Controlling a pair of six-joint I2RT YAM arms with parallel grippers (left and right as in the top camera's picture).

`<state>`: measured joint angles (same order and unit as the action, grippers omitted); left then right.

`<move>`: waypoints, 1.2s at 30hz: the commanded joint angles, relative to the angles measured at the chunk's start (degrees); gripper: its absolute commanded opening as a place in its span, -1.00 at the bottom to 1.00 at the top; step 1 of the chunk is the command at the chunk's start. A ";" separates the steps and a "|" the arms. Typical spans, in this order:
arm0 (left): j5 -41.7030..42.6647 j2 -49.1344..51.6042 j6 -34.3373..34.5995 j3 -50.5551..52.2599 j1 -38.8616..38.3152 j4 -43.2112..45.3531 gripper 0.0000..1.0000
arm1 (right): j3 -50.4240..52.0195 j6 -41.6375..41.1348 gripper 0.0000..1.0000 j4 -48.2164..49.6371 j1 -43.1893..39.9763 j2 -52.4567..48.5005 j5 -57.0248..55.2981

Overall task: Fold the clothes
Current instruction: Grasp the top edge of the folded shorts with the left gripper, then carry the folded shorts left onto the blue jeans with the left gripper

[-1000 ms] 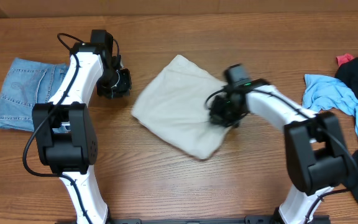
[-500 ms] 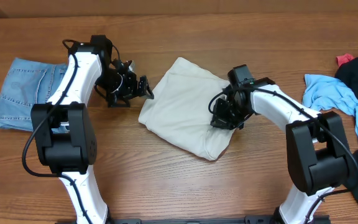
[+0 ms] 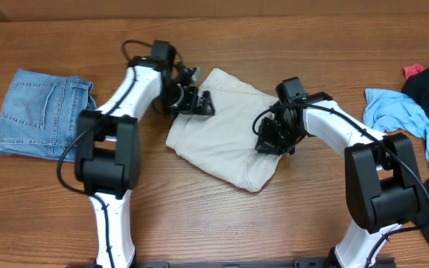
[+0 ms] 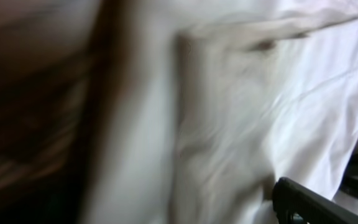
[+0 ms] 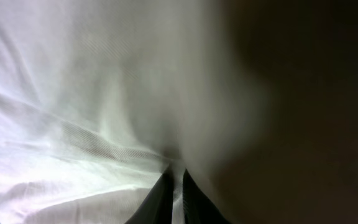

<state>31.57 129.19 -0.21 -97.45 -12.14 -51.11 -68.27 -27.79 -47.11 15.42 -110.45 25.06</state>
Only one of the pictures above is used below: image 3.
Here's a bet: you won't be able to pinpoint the beige khaki shorts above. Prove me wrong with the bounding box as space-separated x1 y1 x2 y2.
166 68 281 192

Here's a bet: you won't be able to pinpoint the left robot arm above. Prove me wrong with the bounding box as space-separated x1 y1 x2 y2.
73 40 215 268

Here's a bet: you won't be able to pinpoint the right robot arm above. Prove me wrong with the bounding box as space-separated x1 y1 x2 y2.
252 77 429 267

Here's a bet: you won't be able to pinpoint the light blue cloth garment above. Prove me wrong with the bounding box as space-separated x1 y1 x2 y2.
363 89 429 164

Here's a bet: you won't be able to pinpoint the red cloth garment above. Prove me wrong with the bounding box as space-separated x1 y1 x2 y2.
403 63 425 80

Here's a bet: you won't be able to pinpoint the folded blue denim shorts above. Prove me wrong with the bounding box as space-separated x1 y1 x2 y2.
0 69 97 160

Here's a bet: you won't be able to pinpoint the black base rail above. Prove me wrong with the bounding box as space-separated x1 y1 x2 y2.
65 256 397 268

